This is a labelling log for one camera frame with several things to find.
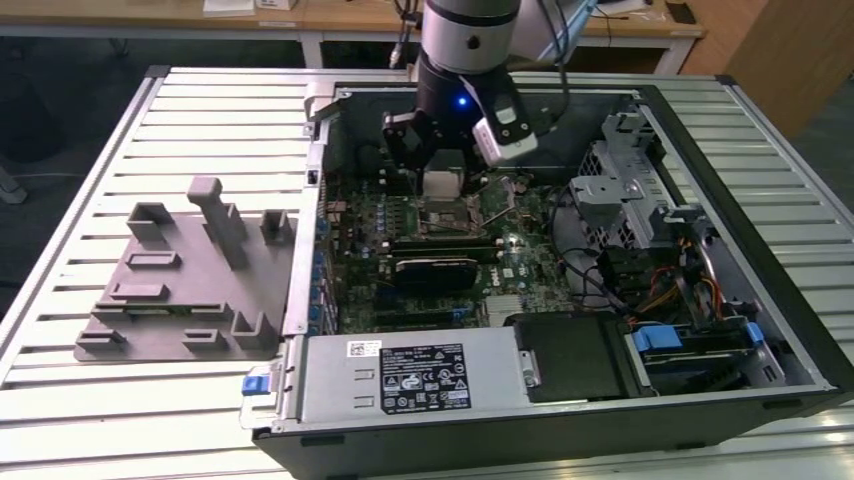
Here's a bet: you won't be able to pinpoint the silver CPU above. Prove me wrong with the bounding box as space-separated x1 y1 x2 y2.
422 168 465 199

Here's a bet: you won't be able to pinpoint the metal socket cover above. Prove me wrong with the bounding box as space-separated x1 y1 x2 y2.
466 175 522 214

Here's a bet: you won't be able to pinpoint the thin metal locking lever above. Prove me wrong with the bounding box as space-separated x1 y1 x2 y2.
481 204 522 226

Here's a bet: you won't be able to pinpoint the CPU socket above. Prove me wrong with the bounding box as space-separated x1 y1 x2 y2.
413 197 486 239

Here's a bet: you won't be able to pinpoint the grey metal drive cage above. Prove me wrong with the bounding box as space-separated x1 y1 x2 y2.
570 112 676 251

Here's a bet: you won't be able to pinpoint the black RAM stick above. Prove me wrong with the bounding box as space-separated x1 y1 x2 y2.
390 248 500 264

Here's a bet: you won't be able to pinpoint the black graphics card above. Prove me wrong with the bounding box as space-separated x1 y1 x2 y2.
390 257 480 294

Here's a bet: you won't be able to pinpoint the wooden desk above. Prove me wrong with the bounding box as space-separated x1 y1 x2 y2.
0 0 709 76

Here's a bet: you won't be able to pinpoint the green motherboard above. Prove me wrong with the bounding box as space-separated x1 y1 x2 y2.
318 167 606 335

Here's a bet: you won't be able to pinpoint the silver chipset heatsink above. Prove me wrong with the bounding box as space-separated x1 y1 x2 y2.
485 294 529 321

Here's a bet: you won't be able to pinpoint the black expansion slot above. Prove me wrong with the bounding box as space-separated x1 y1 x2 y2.
373 312 457 327

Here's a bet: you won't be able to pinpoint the grey parts rack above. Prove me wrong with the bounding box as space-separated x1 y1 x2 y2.
71 174 299 362

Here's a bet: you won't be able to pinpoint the wooden cabinet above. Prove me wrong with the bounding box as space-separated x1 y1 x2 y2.
684 0 854 139

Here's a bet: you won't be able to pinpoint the black plastic shroud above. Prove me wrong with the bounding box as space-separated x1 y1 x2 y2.
513 312 633 404

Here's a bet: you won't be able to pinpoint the hard disk in blue carrier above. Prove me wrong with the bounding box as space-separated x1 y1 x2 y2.
626 319 769 394

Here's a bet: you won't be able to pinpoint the silver power supply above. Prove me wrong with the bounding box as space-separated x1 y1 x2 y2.
293 327 536 421

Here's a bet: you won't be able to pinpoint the grey chair base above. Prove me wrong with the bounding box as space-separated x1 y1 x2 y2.
0 149 30 204

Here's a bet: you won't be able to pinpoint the black PC case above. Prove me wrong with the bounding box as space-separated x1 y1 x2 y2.
237 79 854 480

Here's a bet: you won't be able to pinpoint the black cable silver plug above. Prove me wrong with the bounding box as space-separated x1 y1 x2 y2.
389 0 429 69

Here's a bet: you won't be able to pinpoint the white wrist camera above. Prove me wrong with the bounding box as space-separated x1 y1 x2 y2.
465 79 541 165

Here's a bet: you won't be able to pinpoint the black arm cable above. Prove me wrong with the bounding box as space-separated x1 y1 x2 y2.
533 0 577 134

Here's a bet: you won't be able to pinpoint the thin black wire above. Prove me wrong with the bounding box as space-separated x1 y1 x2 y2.
560 244 629 314

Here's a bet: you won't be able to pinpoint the yellow wire bundle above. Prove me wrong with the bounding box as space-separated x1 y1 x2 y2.
637 292 680 314

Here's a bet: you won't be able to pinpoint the orange wire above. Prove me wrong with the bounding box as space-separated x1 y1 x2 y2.
704 277 728 314

